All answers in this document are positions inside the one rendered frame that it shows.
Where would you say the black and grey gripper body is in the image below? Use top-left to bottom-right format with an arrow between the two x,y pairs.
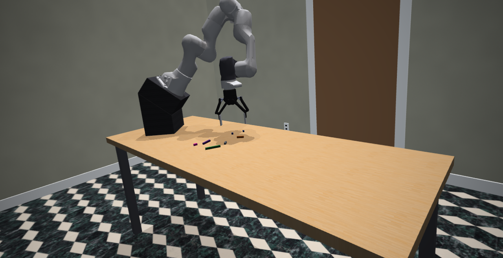
223,89 -> 237,105

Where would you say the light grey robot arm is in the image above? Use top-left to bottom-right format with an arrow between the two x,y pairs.
156,0 -> 257,96

